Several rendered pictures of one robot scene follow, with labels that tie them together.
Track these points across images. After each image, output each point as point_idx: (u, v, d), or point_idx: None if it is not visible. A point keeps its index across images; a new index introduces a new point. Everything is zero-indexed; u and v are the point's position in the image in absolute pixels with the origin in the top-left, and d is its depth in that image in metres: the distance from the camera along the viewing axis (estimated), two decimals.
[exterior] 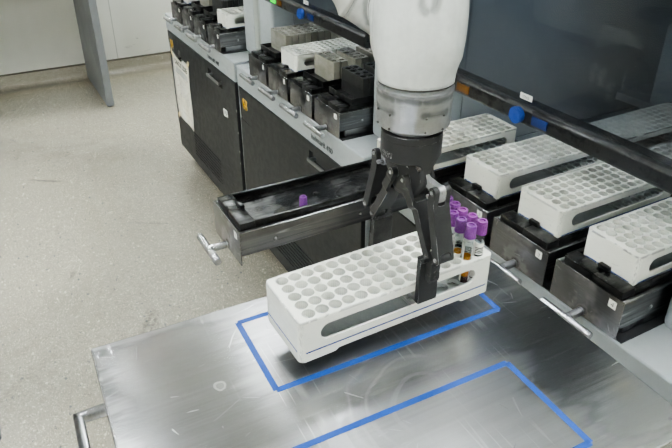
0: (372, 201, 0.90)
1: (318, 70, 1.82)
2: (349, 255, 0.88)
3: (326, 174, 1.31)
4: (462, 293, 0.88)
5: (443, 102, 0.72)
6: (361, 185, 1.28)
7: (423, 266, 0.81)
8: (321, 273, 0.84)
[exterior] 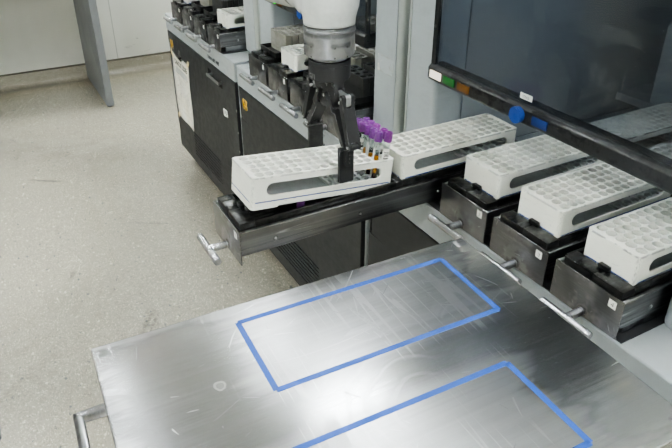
0: (308, 114, 1.26)
1: None
2: (292, 151, 1.23)
3: None
4: (371, 185, 1.24)
5: (346, 37, 1.08)
6: None
7: (341, 154, 1.16)
8: (271, 157, 1.20)
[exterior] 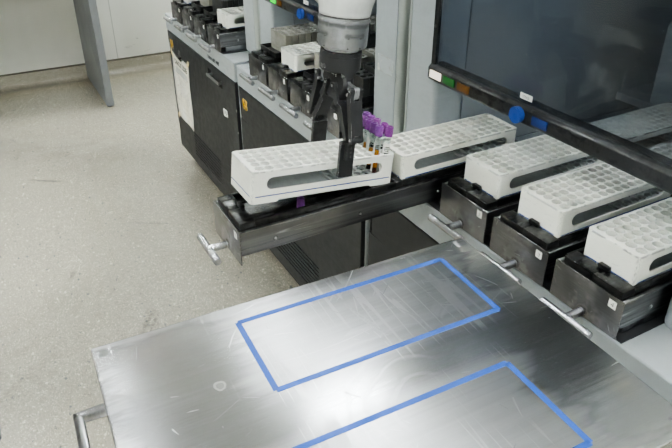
0: (313, 110, 1.25)
1: None
2: (292, 145, 1.23)
3: None
4: (371, 180, 1.24)
5: (360, 29, 1.09)
6: (361, 185, 1.28)
7: (343, 148, 1.16)
8: (271, 151, 1.19)
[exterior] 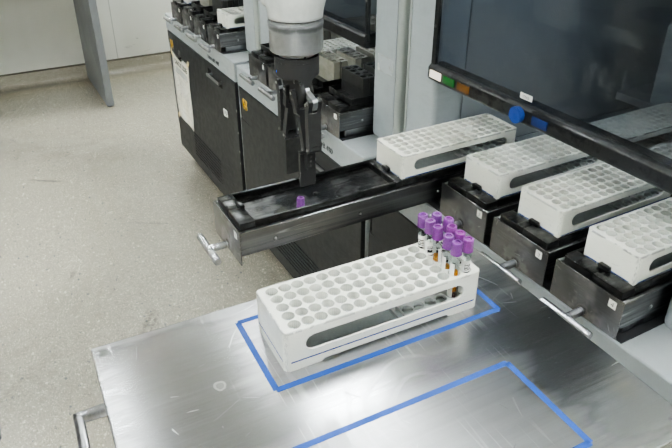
0: (314, 145, 1.10)
1: (318, 70, 1.82)
2: (339, 268, 0.90)
3: (326, 174, 1.31)
4: (450, 308, 0.90)
5: None
6: (361, 185, 1.28)
7: (296, 141, 1.18)
8: (310, 285, 0.86)
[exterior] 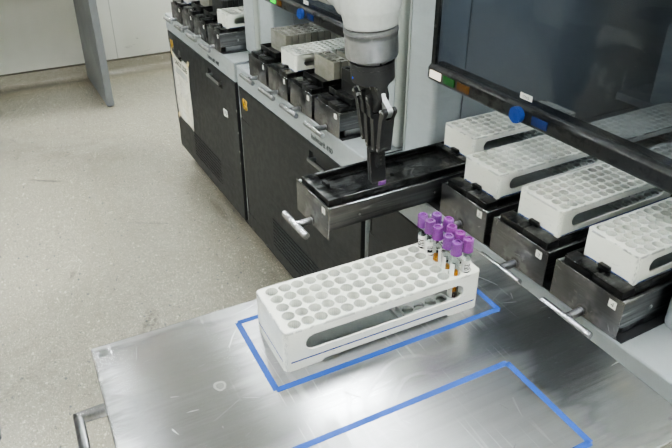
0: (383, 144, 1.14)
1: (318, 70, 1.82)
2: (339, 268, 0.90)
3: (398, 156, 1.38)
4: (450, 308, 0.90)
5: None
6: (433, 166, 1.36)
7: None
8: (310, 285, 0.86)
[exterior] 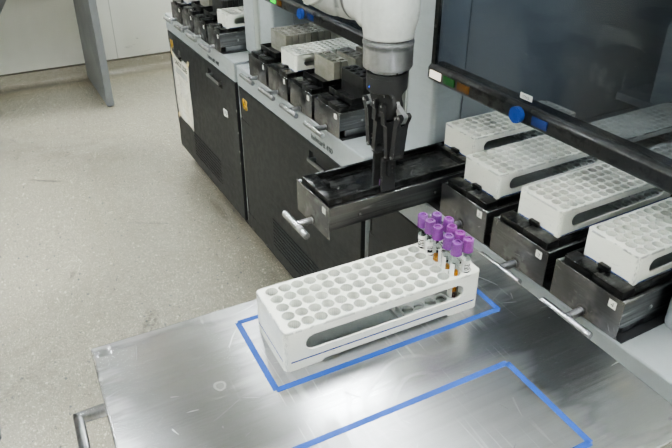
0: (396, 153, 1.20)
1: (318, 70, 1.82)
2: (339, 268, 0.90)
3: None
4: (450, 308, 0.90)
5: None
6: (433, 166, 1.36)
7: (383, 155, 1.26)
8: (310, 285, 0.86)
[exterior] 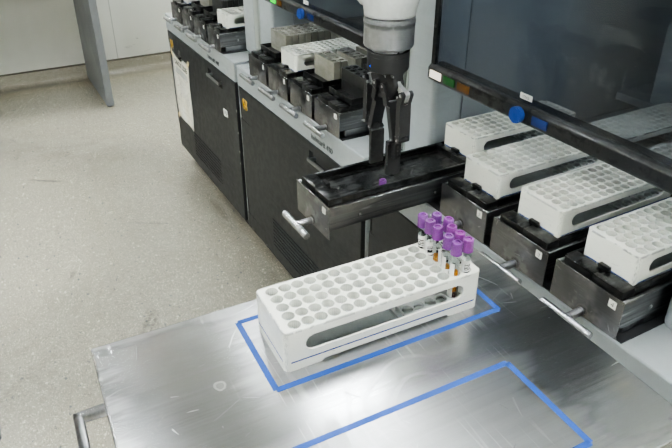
0: (402, 135, 1.17)
1: (318, 70, 1.82)
2: (339, 268, 0.90)
3: (399, 156, 1.38)
4: (450, 308, 0.90)
5: None
6: (433, 166, 1.36)
7: (380, 133, 1.25)
8: (310, 285, 0.86)
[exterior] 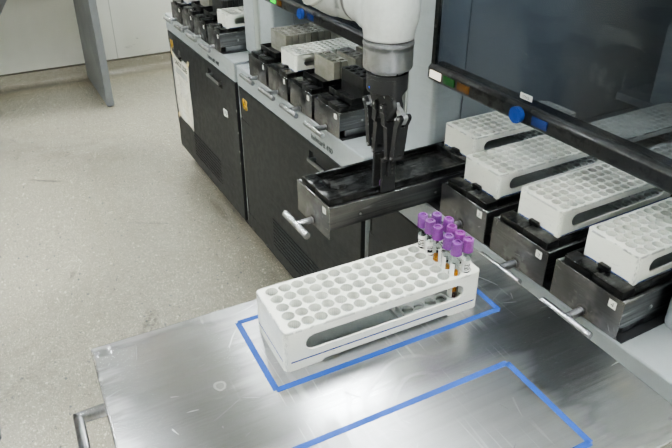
0: (396, 153, 1.20)
1: (318, 70, 1.82)
2: (339, 268, 0.90)
3: None
4: (450, 308, 0.90)
5: None
6: (433, 166, 1.36)
7: (383, 156, 1.26)
8: (310, 285, 0.86)
